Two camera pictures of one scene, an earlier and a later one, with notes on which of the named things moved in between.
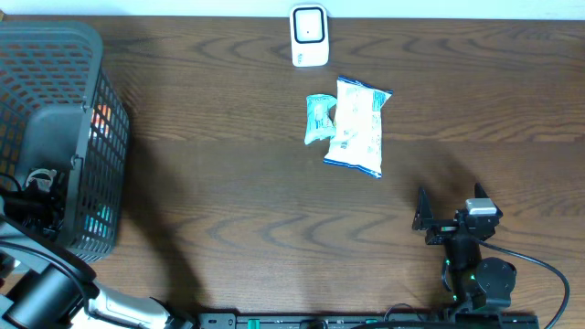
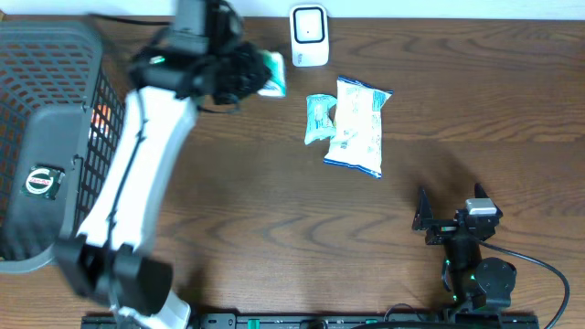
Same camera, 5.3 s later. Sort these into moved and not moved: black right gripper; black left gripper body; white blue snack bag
Moved: black left gripper body
Not moved: white blue snack bag; black right gripper
